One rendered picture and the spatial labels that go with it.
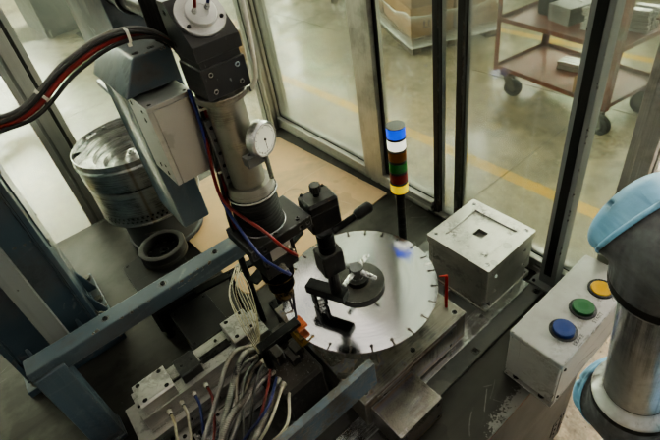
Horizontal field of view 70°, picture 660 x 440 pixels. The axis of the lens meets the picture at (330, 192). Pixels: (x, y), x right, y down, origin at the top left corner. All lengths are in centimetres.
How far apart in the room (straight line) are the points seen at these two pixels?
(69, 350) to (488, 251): 88
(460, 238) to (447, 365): 29
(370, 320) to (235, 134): 49
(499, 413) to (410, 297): 29
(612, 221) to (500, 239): 63
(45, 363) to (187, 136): 53
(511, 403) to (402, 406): 23
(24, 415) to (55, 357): 40
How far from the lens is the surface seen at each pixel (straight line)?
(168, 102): 66
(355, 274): 98
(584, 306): 108
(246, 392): 98
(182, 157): 69
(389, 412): 101
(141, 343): 136
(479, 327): 119
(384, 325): 95
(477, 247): 116
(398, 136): 109
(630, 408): 85
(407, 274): 103
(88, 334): 102
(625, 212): 57
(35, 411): 140
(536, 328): 104
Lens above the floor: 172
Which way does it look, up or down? 38 degrees down
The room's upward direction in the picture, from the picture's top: 10 degrees counter-clockwise
